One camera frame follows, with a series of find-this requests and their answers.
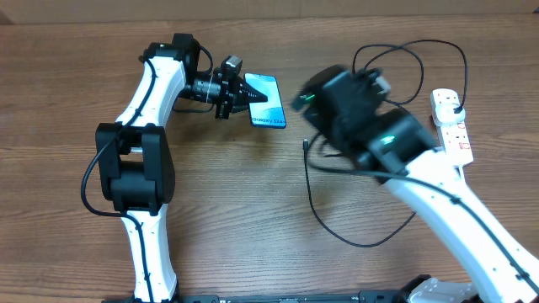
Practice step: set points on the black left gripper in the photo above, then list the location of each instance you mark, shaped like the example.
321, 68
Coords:
233, 98

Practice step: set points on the blue Galaxy smartphone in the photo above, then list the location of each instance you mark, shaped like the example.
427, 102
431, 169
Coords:
268, 114

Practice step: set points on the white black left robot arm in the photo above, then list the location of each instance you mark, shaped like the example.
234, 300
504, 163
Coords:
135, 164

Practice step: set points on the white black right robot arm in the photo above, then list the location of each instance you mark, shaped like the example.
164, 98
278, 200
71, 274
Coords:
401, 154

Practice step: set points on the white charger plug adapter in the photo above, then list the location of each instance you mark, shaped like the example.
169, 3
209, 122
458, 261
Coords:
445, 114

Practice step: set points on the white power strip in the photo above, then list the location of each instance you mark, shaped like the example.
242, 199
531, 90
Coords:
453, 138

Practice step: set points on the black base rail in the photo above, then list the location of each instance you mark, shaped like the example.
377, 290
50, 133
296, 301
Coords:
363, 296

